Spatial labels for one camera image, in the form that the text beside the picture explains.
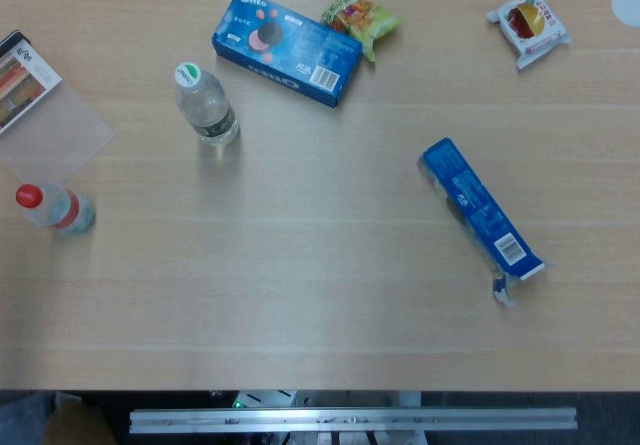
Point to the blue oreo box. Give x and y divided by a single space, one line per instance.
290 47
480 205

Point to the closed blue Oreo box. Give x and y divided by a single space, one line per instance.
290 47

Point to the clear bottle with green-white cap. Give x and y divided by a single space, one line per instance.
205 105

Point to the green snack bag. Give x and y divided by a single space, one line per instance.
365 17

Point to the clear bottle with red cap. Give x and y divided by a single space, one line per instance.
55 209

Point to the translucent plastic sheet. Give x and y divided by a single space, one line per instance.
55 137

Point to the white packaged cake snack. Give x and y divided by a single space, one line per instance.
530 25

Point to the book with red patterned cover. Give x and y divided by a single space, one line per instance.
20 80

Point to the white round desk grommet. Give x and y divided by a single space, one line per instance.
627 5

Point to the aluminium rail bar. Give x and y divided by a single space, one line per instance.
350 419

